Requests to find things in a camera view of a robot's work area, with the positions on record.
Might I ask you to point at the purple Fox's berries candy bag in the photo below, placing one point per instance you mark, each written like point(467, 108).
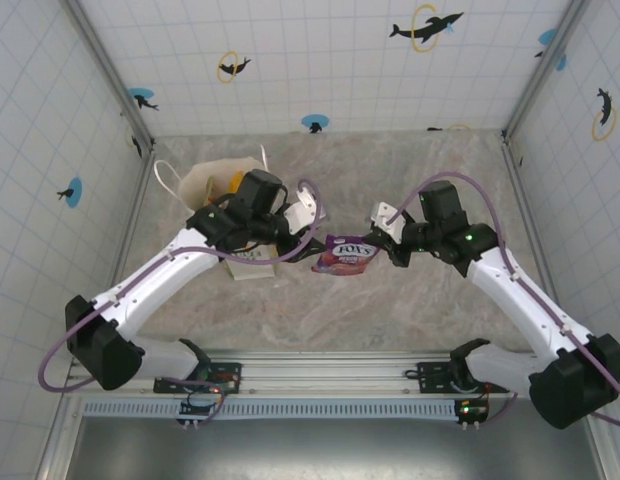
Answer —
point(345, 255)

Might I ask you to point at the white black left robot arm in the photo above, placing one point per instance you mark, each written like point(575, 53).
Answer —
point(160, 270)

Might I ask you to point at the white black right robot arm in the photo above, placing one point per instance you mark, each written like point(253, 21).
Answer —
point(515, 290)

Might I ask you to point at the blue oval fish sticker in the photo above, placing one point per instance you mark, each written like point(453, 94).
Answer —
point(74, 192)
point(315, 122)
point(547, 36)

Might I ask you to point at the blue oval shark sticker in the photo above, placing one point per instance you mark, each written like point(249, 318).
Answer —
point(140, 95)

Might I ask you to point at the grey metal sheet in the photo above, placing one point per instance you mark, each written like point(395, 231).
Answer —
point(315, 450)

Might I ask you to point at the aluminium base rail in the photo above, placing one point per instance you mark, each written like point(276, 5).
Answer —
point(315, 372)

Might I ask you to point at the aluminium corner post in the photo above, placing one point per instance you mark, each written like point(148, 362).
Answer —
point(542, 70)
point(110, 70)

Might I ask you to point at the aluminium frame post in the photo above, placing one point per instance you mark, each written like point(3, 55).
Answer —
point(607, 450)
point(60, 440)

